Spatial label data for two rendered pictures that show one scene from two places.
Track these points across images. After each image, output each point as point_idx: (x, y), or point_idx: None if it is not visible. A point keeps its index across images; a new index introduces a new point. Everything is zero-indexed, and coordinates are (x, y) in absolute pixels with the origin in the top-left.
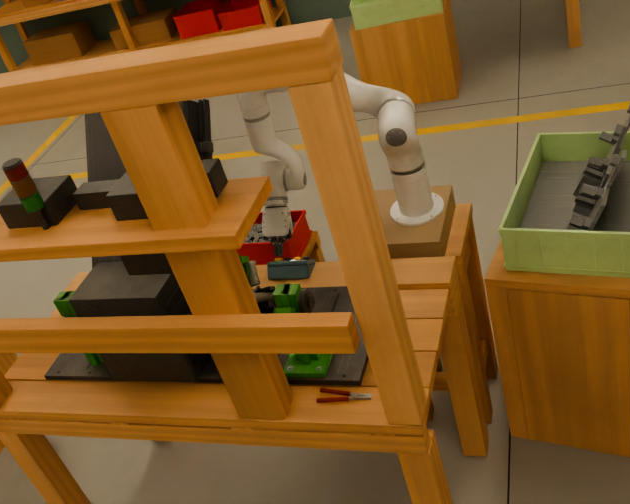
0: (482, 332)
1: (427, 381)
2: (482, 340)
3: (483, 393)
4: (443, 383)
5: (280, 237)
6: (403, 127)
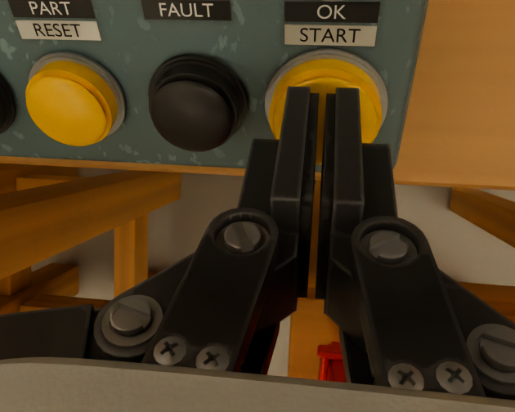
0: None
1: None
2: None
3: (4, 164)
4: (69, 178)
5: (184, 335)
6: None
